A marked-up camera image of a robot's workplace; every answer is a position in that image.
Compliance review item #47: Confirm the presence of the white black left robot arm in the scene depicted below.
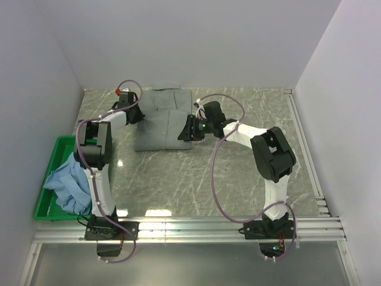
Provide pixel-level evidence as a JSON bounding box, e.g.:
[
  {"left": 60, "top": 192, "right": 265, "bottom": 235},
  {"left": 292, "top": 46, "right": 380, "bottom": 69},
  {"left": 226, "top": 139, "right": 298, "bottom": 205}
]
[{"left": 74, "top": 89, "right": 144, "bottom": 240}]

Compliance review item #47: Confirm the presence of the aluminium side rail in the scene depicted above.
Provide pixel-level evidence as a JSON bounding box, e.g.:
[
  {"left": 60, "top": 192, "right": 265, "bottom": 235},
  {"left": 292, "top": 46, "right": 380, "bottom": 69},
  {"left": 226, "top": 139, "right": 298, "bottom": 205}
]
[{"left": 284, "top": 89, "right": 332, "bottom": 217}]

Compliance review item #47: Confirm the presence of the grey long sleeve shirt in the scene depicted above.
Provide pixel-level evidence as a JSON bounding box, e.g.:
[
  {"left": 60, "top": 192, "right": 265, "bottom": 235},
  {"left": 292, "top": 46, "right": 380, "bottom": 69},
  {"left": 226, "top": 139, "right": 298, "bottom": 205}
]
[{"left": 134, "top": 83, "right": 192, "bottom": 151}]

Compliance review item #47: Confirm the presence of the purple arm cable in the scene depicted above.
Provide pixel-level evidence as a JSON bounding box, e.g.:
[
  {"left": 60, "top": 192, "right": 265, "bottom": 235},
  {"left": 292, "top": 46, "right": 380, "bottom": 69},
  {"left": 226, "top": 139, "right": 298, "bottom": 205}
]
[
  {"left": 74, "top": 79, "right": 145, "bottom": 264},
  {"left": 197, "top": 93, "right": 298, "bottom": 264}
]

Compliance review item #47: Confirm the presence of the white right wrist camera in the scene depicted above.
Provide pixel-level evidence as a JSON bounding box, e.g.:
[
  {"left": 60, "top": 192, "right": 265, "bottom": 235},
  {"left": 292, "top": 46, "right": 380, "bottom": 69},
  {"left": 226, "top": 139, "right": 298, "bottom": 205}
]
[{"left": 193, "top": 99, "right": 205, "bottom": 119}]

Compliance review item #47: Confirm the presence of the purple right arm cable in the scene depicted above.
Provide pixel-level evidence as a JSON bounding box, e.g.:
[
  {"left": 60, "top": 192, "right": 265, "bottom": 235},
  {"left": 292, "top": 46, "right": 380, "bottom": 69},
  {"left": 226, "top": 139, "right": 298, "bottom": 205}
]
[{"left": 197, "top": 93, "right": 298, "bottom": 264}]

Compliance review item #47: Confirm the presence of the green plastic bin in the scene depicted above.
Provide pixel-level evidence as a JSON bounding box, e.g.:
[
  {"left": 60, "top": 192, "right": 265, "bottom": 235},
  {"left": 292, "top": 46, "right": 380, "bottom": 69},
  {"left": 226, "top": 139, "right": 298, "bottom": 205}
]
[{"left": 34, "top": 135, "right": 92, "bottom": 221}]

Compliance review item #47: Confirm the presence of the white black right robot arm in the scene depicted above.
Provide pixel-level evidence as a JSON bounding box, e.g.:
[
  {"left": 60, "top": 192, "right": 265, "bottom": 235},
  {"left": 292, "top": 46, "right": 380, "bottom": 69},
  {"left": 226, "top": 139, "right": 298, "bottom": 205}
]
[{"left": 178, "top": 101, "right": 296, "bottom": 239}]

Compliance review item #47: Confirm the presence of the blue long sleeve shirt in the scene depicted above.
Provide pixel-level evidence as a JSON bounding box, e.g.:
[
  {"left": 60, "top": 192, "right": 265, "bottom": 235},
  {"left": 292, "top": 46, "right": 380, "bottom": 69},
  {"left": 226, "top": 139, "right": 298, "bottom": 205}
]
[{"left": 43, "top": 153, "right": 92, "bottom": 215}]

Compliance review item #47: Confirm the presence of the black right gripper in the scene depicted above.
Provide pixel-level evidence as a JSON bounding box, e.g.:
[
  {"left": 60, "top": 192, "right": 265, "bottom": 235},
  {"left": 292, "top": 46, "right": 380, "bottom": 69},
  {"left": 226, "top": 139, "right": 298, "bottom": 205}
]
[{"left": 177, "top": 115, "right": 214, "bottom": 142}]

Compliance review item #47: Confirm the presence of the aluminium mounting rail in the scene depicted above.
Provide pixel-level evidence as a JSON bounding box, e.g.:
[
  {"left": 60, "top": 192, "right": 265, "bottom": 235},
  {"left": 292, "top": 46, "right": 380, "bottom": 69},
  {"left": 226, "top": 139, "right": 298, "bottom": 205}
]
[{"left": 32, "top": 217, "right": 346, "bottom": 244}]

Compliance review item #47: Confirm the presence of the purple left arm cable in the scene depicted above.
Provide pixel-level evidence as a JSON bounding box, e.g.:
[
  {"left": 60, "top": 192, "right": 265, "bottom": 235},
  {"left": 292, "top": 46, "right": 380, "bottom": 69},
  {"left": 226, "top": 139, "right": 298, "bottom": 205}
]
[{"left": 74, "top": 79, "right": 145, "bottom": 264}]

